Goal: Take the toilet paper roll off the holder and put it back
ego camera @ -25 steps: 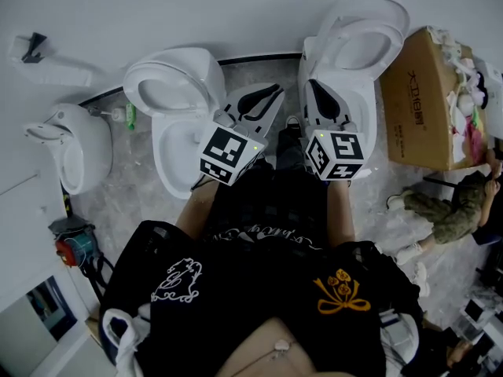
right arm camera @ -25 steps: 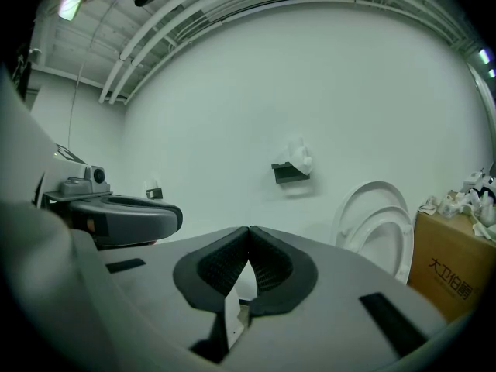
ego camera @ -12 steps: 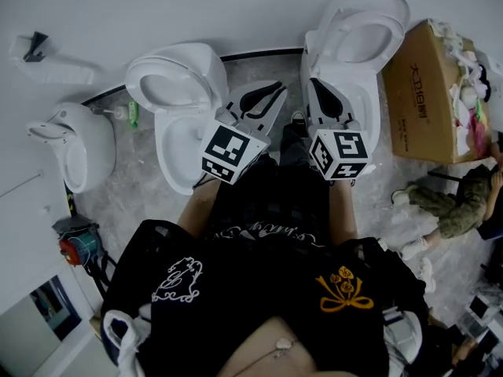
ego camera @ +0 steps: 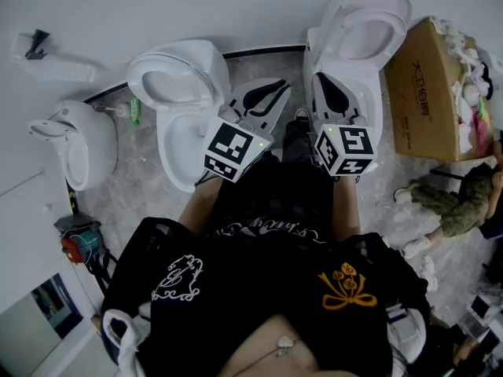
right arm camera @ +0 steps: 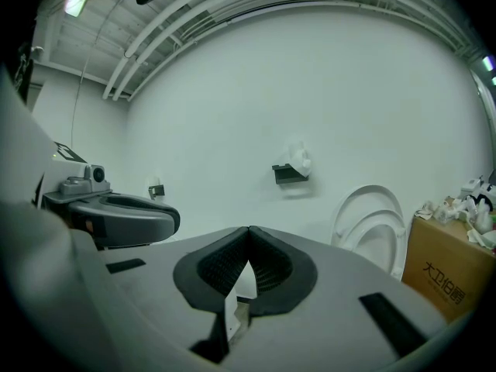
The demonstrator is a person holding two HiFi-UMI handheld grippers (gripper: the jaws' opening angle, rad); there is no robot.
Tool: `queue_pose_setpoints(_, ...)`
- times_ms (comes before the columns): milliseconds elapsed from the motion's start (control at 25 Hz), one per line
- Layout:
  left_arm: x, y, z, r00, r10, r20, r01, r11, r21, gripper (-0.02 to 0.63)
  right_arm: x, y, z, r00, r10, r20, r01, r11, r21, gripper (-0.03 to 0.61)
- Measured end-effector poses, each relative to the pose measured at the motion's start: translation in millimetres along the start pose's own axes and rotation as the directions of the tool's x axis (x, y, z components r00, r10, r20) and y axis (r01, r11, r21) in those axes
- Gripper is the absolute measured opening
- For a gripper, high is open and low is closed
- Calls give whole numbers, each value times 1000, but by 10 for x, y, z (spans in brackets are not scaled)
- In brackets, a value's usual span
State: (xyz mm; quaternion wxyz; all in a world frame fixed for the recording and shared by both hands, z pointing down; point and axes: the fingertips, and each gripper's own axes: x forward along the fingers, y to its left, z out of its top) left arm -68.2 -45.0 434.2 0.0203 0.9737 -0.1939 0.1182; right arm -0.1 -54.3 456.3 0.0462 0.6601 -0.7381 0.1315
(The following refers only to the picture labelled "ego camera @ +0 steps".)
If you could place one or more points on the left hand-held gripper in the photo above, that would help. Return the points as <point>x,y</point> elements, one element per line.
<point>230,145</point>

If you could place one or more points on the small white urinal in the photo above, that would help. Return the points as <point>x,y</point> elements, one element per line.
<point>84,143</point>

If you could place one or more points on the pile of electronic devices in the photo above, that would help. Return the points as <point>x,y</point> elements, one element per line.
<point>481,328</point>

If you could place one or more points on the white toilet brush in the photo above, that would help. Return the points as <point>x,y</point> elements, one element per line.
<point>118,110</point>

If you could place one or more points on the white toilet with tall lid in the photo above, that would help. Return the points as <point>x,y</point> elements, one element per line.
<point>353,34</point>

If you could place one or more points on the brown cardboard box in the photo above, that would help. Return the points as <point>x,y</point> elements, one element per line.
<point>424,92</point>

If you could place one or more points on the person's right forearm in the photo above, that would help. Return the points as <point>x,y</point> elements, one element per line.
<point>347,210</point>

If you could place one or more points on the person's black shoe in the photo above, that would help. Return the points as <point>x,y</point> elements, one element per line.
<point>302,114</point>

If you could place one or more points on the yellow black hazard tape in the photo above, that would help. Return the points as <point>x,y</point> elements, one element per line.
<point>72,198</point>

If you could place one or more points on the red and teal machine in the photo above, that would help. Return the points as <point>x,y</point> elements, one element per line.
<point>78,242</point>

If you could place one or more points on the white pouch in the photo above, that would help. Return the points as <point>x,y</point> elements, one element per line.
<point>408,334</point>

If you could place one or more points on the black toilet paper holder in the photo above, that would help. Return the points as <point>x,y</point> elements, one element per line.
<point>37,45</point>

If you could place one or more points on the green bottle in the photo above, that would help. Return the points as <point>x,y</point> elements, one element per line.
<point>135,110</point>

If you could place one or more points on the white toilet paper roll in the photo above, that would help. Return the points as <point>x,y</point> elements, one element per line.
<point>19,46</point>

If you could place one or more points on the white toilet with round lid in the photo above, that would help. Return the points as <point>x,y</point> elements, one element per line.
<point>181,92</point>

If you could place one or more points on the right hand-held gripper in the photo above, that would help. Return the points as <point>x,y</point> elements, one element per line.
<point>346,147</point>

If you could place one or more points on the person's black shirt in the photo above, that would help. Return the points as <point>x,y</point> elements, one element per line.
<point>251,281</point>

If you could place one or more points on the person's black trousers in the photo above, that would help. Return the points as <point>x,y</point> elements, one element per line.
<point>296,141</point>

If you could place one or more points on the framed mirror panel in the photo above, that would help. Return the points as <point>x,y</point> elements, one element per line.
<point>43,320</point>

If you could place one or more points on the person's left forearm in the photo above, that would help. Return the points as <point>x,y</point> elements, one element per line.
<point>200,206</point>

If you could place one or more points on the pile of paper scraps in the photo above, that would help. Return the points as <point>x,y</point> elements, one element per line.
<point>471,88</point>

